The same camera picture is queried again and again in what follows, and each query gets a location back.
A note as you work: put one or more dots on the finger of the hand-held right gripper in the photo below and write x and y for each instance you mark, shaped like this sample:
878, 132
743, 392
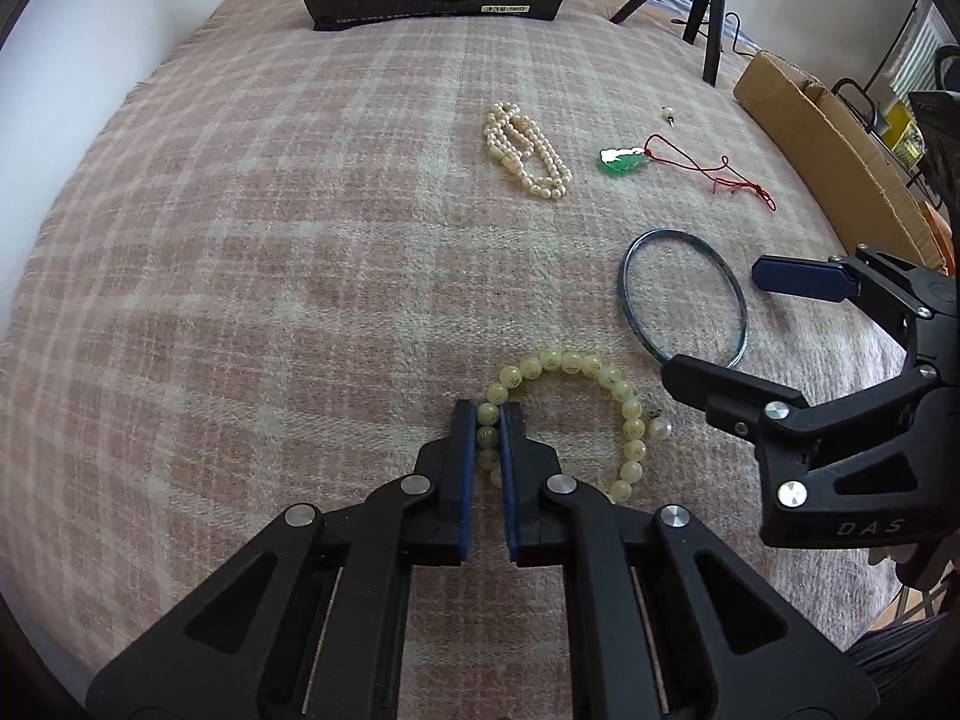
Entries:
802, 277
720, 390

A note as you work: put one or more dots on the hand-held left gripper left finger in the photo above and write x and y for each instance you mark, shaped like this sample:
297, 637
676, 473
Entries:
466, 465

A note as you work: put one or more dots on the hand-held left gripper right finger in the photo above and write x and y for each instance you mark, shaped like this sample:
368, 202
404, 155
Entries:
511, 480

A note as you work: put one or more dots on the cardboard box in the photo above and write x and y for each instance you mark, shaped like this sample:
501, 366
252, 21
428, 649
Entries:
825, 142

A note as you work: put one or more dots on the blue bangle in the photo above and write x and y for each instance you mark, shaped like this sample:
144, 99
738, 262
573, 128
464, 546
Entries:
622, 281

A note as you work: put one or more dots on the black tripod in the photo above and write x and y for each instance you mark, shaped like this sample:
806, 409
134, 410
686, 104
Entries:
712, 15

